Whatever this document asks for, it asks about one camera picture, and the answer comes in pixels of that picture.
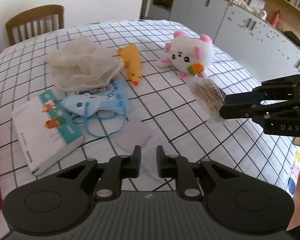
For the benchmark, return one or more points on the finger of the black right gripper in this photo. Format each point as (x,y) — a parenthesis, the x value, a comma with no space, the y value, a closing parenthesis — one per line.
(242,113)
(242,99)

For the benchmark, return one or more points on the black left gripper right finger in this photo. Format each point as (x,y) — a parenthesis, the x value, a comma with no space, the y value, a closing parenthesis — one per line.
(182,171)

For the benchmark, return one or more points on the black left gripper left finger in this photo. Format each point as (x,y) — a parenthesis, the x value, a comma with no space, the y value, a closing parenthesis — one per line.
(112,173)

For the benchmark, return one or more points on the transparent plastic bag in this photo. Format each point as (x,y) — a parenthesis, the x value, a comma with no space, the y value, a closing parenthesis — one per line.
(137,133)

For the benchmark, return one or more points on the cotton swab bag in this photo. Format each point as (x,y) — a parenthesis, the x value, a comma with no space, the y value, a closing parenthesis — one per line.
(207,94)

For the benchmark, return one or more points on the white mesh cloth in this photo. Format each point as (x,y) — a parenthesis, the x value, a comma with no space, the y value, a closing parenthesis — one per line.
(82,65)

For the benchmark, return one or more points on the red bottle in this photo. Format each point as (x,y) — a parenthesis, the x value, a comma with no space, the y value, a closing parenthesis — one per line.
(275,18)

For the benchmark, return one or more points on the white teal book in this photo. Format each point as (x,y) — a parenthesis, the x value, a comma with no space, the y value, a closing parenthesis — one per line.
(46,132)

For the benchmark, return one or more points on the white pink plush toy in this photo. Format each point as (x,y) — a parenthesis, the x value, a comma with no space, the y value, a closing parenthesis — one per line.
(189,55)

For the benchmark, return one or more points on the white grid tablecloth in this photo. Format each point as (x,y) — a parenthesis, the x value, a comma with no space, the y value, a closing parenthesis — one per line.
(243,175)

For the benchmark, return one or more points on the wooden chair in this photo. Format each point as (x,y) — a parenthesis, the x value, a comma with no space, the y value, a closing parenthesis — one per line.
(34,22)

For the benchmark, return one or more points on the grey wooden wall cabinet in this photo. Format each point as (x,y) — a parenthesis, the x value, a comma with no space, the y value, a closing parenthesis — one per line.
(241,28)

